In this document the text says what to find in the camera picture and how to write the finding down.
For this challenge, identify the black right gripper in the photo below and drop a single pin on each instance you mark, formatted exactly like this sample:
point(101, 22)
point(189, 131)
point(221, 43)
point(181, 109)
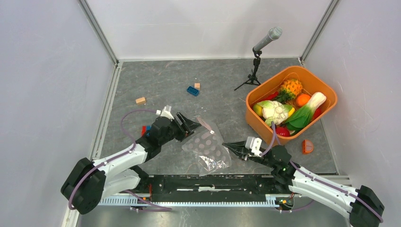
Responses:
point(239, 149)

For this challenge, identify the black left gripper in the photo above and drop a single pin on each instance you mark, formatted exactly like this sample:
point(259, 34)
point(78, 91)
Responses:
point(187, 126)

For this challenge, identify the clear pink-dotted zip bag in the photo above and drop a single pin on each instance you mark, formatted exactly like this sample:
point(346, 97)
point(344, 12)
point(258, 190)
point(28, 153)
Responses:
point(207, 146)

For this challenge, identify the toy cauliflower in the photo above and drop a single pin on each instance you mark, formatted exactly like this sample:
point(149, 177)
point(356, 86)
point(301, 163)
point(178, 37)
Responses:
point(274, 111)

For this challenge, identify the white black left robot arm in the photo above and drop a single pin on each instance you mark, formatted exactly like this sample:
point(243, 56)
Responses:
point(91, 181)

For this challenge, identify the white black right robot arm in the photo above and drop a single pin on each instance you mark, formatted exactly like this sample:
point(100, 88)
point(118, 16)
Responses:
point(361, 206)

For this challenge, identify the blue lego brick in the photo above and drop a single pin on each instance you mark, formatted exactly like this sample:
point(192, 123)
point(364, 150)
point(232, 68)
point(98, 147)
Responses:
point(193, 91)

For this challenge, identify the small wooden cube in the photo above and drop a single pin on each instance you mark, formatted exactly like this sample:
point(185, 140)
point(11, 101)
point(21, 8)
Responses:
point(197, 86)

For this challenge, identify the red and blue lego block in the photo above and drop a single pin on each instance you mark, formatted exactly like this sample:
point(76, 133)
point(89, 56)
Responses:
point(144, 129)

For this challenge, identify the red toy tomato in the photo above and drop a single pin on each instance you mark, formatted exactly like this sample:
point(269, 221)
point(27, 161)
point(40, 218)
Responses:
point(282, 131)

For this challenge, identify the toy lemon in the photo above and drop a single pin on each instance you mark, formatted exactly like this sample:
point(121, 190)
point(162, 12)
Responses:
point(258, 110)

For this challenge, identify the wooden block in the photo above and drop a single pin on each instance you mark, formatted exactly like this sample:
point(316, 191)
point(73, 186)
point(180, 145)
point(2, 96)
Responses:
point(141, 101)

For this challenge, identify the red toy chili pepper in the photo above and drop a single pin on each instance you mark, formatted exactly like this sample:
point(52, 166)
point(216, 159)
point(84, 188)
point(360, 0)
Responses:
point(272, 97)

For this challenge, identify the yellow toy banana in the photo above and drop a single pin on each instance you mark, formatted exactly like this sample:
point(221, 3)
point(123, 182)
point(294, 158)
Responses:
point(290, 113)

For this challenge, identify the orange toy slice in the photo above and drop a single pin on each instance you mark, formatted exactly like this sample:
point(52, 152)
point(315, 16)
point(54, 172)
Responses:
point(307, 147)

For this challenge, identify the toy bok choy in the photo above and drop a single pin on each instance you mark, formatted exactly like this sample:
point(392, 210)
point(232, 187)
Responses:
point(302, 117)

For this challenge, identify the toy pineapple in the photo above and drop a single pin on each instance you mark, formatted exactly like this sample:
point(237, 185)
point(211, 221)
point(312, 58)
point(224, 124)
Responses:
point(289, 90)

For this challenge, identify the grey microphone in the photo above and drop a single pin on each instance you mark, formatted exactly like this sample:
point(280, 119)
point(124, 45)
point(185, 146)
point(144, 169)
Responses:
point(273, 35)

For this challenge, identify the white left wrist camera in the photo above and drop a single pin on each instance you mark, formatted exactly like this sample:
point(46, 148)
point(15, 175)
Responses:
point(165, 112)

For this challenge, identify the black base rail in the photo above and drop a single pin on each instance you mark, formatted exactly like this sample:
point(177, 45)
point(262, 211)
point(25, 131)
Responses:
point(209, 188)

